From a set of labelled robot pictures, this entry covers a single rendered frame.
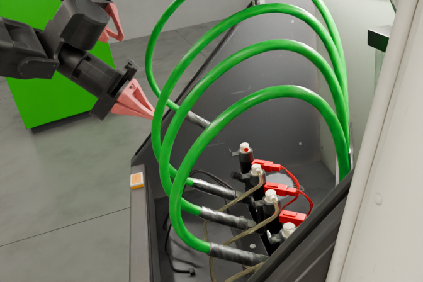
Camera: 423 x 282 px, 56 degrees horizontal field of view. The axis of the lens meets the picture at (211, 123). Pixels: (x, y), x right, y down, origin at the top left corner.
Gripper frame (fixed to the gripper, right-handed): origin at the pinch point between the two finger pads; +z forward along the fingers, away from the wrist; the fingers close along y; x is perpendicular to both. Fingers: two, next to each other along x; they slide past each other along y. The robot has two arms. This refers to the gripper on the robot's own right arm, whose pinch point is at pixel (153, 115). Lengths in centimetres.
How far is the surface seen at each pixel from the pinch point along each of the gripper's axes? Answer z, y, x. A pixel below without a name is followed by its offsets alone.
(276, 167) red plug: 23.7, 4.8, 1.1
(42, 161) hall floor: -35, -205, 202
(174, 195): 5.9, 5.6, -23.6
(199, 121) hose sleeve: 9.1, -1.5, 11.6
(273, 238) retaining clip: 21.3, 5.5, -19.9
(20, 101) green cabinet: -85, -204, 253
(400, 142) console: 13.7, 28.6, -33.8
